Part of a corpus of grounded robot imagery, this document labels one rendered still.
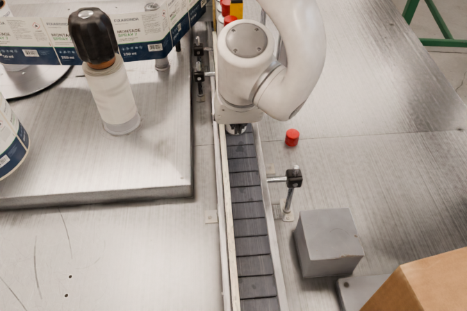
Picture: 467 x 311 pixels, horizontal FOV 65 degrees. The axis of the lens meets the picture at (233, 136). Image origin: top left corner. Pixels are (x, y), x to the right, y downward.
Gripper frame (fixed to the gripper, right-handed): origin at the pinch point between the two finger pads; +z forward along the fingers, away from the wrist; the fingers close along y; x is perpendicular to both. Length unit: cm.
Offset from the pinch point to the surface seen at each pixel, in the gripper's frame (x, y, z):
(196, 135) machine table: -3.3, 10.0, 13.2
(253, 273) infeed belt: 31.3, -0.1, -4.7
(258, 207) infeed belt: 18.7, -2.7, -0.1
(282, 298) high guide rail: 35.2, -3.4, -14.8
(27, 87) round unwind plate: -20, 54, 13
